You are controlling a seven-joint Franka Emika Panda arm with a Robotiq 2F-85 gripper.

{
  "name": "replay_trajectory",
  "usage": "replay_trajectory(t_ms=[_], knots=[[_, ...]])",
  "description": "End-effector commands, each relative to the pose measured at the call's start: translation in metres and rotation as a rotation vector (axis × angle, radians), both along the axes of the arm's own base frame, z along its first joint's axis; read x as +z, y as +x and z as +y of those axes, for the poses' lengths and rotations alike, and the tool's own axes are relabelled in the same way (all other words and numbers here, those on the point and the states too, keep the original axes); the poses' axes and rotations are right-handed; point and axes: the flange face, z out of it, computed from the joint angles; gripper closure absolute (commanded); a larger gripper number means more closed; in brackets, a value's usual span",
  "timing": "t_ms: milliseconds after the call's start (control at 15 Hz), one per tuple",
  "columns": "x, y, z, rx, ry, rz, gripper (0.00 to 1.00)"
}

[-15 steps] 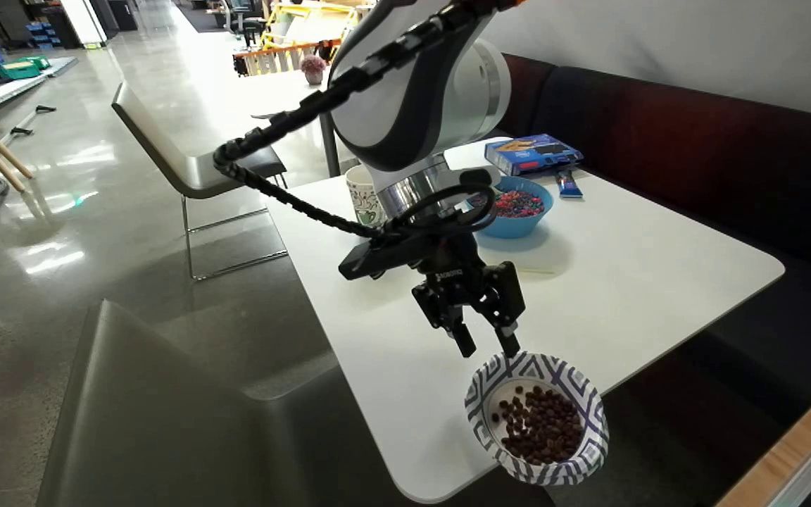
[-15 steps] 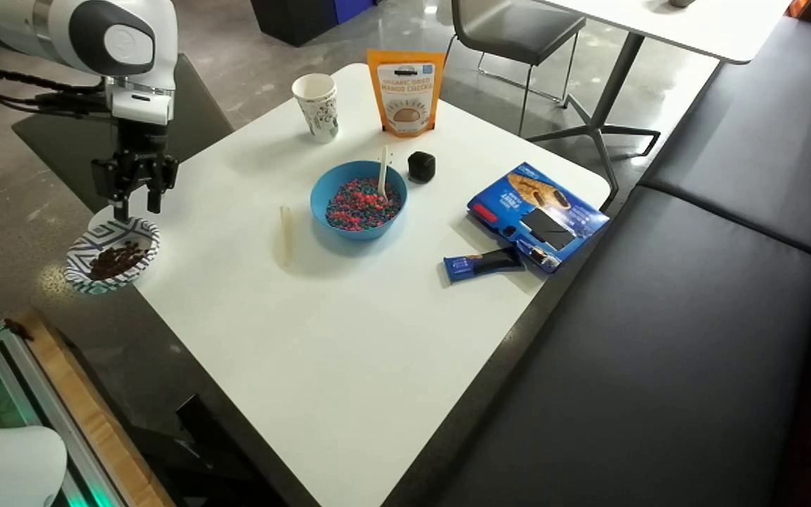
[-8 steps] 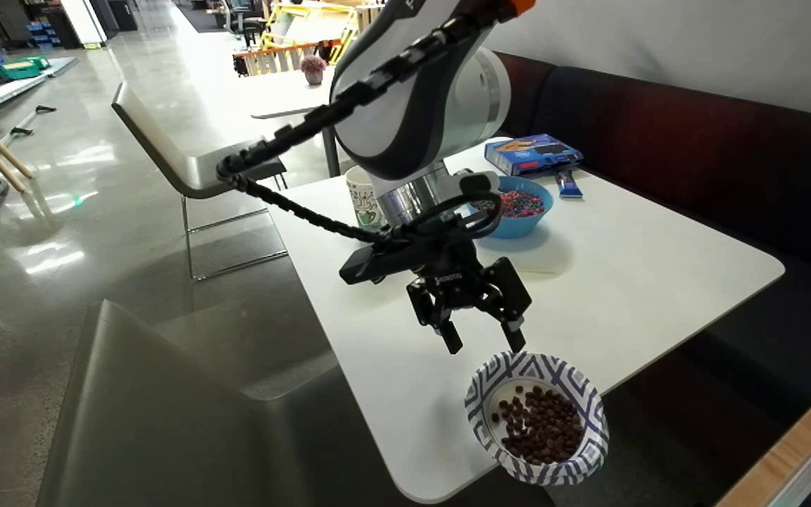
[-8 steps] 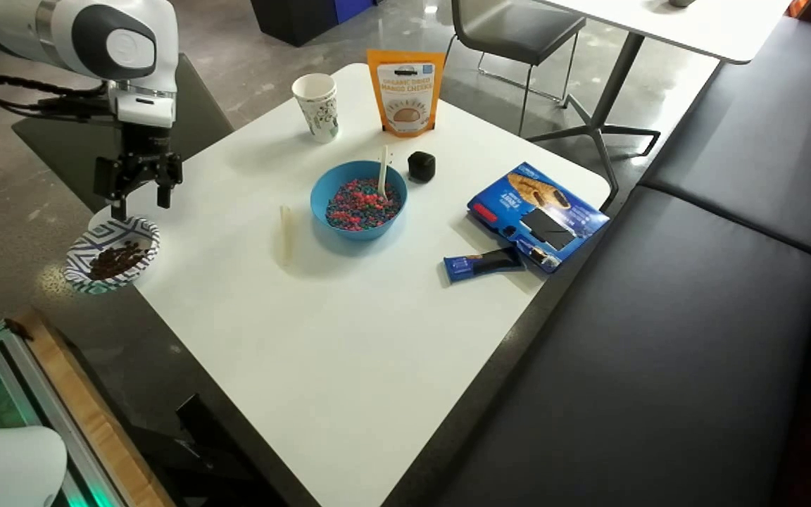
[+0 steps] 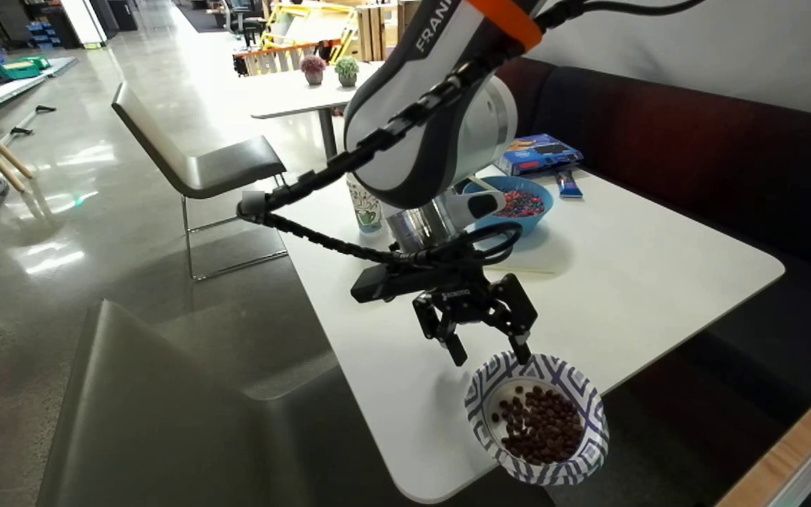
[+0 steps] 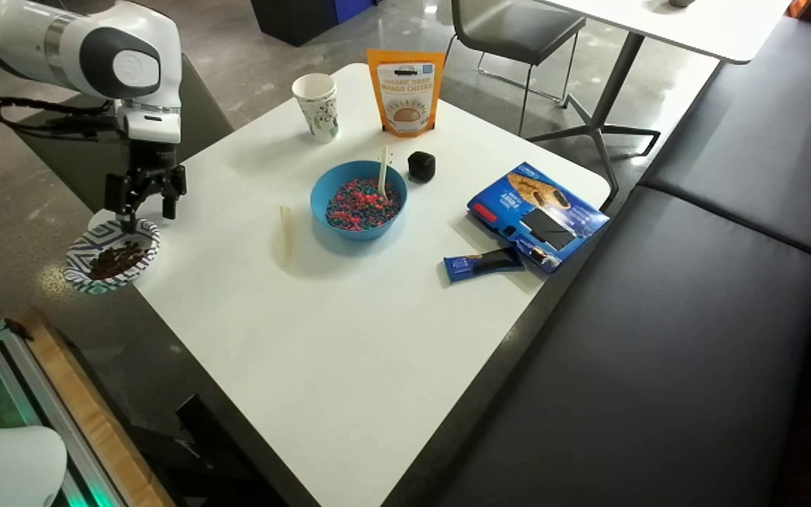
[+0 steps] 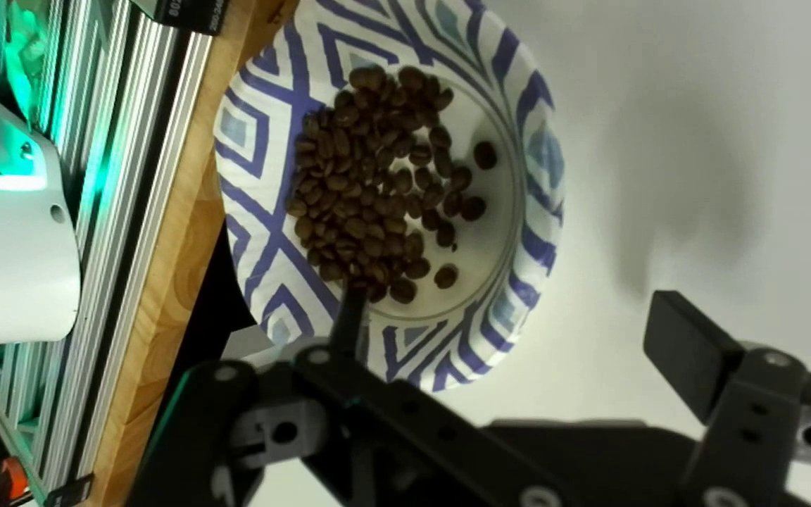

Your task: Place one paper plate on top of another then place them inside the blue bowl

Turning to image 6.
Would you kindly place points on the blue bowl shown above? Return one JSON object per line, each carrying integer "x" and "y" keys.
{"x": 323, "y": 201}

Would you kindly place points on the white plastic spoon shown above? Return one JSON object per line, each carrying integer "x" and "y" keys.
{"x": 387, "y": 173}

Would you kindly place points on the dark floor mat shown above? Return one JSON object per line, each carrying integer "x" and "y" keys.
{"x": 202, "y": 107}

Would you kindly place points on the clear plastic piece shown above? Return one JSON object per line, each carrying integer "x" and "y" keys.
{"x": 284, "y": 231}

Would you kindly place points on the small black cap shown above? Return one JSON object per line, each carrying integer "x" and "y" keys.
{"x": 422, "y": 166}

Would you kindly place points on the black seat metal chair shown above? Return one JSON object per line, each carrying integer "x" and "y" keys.
{"x": 519, "y": 28}

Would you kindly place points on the black upholstered bench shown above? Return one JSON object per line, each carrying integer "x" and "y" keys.
{"x": 687, "y": 327}

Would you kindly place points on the blue patterned paper plate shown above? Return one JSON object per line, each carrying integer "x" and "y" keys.
{"x": 73, "y": 270}

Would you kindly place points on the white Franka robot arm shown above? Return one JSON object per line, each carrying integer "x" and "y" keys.
{"x": 76, "y": 44}

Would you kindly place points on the dark storage cabinet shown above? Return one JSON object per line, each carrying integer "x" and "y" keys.
{"x": 301, "y": 18}

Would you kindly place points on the multicolour candy pile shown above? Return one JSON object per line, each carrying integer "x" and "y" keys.
{"x": 357, "y": 208}

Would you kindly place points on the blue snack bar wrapper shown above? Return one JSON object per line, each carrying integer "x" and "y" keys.
{"x": 480, "y": 265}

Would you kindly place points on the blue cookie box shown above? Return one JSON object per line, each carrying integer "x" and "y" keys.
{"x": 536, "y": 214}

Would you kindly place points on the wooden bench with aluminium frame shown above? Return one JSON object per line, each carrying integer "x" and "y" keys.
{"x": 67, "y": 396}

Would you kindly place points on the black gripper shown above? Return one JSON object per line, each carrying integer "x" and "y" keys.
{"x": 145, "y": 163}

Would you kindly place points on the patterned paper cup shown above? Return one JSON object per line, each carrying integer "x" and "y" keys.
{"x": 318, "y": 104}

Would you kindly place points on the coffee bean pile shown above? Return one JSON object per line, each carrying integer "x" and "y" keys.
{"x": 112, "y": 259}

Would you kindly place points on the white side table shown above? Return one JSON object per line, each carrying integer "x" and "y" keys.
{"x": 695, "y": 22}

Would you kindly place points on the orange snack bag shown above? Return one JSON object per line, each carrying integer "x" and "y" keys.
{"x": 406, "y": 93}

